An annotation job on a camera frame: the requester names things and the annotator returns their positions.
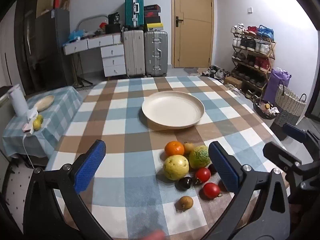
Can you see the dark tall cabinet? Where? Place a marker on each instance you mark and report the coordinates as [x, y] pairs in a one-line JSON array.
[[22, 42]]

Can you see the black storage box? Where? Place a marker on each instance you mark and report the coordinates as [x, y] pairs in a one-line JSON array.
[[112, 28]]

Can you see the cream round plate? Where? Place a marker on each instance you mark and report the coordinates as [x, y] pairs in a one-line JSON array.
[[172, 110]]

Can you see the mottled green round fruit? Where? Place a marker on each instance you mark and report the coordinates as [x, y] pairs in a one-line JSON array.
[[199, 156]]

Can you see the red bag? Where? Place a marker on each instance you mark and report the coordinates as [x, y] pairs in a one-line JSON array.
[[57, 1]]

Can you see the white perforated panel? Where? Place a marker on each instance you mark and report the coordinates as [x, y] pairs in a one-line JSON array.
[[17, 192]]

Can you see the grey arched lamp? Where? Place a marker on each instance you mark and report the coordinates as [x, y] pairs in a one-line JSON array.
[[90, 17]]

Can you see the round brown longan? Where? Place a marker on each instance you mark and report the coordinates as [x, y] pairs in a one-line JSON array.
[[184, 203]]

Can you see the black basket with bottles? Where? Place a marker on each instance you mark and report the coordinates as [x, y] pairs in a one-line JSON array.
[[265, 110]]

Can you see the wooden shoe rack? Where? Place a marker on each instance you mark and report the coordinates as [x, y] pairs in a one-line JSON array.
[[252, 66]]

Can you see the pink and white power bank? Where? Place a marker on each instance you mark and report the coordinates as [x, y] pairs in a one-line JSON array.
[[27, 129]]

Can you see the scattered pile of shoes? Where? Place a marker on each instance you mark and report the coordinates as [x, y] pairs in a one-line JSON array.
[[215, 72]]

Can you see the brown paper bag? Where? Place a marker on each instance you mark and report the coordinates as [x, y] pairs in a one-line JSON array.
[[66, 1]]

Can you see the side table with checked cloth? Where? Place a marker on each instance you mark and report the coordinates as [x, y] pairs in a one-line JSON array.
[[57, 115]]

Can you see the beige suitcase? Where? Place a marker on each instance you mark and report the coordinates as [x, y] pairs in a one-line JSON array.
[[133, 52]]

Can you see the woven basket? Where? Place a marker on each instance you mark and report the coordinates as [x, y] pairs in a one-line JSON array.
[[288, 105]]

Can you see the white kettle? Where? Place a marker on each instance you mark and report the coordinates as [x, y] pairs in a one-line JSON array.
[[17, 101]]

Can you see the red tomato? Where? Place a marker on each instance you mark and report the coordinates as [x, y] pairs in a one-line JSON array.
[[211, 190], [202, 174]]

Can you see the patterned floor runner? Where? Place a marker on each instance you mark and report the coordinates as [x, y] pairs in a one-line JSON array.
[[82, 87]]

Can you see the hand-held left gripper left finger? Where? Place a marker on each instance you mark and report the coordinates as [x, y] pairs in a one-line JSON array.
[[90, 165]]

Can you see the purple bag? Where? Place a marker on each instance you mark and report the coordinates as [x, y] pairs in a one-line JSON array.
[[276, 82]]

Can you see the wooden round plate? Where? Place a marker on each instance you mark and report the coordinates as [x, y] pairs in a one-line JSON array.
[[45, 102]]

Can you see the red and black shoe box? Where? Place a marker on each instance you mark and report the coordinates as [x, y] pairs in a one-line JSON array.
[[152, 14]]

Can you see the small brown fruit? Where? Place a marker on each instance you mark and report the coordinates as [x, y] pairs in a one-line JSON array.
[[189, 147]]

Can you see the plain black shoe box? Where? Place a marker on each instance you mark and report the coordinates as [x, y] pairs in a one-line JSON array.
[[152, 20]]

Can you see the shoe rack with shoes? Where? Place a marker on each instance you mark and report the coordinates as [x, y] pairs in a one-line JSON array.
[[252, 43]]

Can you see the black printed bag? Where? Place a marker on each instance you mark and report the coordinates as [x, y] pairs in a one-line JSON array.
[[114, 18]]

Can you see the wooden door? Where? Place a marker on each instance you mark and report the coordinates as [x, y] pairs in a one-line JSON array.
[[192, 37]]

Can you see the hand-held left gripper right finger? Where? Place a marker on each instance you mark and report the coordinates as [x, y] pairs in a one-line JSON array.
[[223, 167]]

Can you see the yellow-green guava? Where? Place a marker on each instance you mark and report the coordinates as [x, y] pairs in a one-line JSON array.
[[175, 167]]

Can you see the silver suitcase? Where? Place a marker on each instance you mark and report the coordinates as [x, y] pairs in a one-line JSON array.
[[155, 52]]

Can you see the dark grey fridge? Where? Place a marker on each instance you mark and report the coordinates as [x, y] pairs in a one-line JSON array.
[[52, 47]]

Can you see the small grey floor rug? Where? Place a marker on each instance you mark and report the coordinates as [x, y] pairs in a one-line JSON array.
[[192, 70]]

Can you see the orange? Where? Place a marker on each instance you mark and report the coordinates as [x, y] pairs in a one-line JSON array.
[[174, 148]]

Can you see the yellow and black shoe box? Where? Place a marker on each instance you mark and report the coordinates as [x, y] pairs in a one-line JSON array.
[[154, 26]]

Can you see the dark purple plum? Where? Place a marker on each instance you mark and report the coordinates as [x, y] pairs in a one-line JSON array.
[[183, 183]]

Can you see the teal suitcase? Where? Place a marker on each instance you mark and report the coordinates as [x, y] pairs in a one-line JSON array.
[[133, 8]]

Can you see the white desk with drawers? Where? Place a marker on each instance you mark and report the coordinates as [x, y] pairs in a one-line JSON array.
[[112, 57]]

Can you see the blue plastic bag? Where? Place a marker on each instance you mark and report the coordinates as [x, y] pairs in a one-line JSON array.
[[76, 35]]

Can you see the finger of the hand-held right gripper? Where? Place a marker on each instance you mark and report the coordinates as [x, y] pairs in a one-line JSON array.
[[293, 130], [280, 155]]

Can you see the white charger block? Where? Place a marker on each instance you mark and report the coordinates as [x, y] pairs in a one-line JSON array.
[[32, 115]]

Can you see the small cardboard box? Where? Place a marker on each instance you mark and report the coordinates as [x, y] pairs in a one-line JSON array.
[[233, 82]]

